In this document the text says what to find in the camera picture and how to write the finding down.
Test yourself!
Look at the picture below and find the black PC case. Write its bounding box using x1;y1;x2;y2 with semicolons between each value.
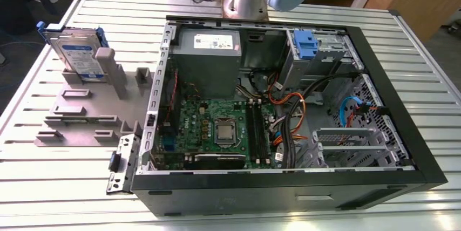
129;14;448;217

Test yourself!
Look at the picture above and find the blue plastic drive latch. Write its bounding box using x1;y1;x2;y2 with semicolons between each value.
293;30;320;60

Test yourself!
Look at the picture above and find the silver slot bracket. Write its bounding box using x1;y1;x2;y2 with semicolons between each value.
106;133;142;195

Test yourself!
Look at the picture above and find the grey parts rack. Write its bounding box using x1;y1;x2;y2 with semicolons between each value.
34;47;157;148

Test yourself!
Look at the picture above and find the black graphics card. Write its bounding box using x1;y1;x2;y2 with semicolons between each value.
183;153;248;171

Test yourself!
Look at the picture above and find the coloured PSU wire bundle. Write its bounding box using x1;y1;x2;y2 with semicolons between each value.
236;70;310;151

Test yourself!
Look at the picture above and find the silver CPU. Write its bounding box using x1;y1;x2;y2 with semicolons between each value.
215;123;241;141

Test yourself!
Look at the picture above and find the green motherboard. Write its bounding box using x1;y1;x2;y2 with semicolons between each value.
153;98;285;169

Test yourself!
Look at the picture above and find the hard disk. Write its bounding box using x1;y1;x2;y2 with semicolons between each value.
36;21;109;84

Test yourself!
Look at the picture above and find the power wire black connector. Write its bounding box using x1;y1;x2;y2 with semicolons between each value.
352;101;382;117

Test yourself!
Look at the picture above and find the grey optical drive bay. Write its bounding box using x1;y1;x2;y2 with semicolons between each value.
281;28;364;91

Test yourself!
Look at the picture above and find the blue SATA wire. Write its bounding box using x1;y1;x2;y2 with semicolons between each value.
340;94;362;130

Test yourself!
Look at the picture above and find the red black twisted fan wire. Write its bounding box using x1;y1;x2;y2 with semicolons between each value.
167;68;181;128

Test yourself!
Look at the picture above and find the black cable bundle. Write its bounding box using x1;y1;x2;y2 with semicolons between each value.
280;71;361;169

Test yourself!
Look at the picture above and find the black RAM slot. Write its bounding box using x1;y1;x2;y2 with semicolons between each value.
246;99;264;166

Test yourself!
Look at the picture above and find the grey power supply unit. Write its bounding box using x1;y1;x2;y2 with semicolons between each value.
169;28;244;101

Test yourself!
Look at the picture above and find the silver disk bay cage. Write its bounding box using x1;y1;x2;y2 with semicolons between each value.
312;127;401;168

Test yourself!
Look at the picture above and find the CPU socket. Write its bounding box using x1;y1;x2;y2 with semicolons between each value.
211;117;244;150

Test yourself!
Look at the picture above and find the green RAM stick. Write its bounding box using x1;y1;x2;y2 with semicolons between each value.
60;117;99;123

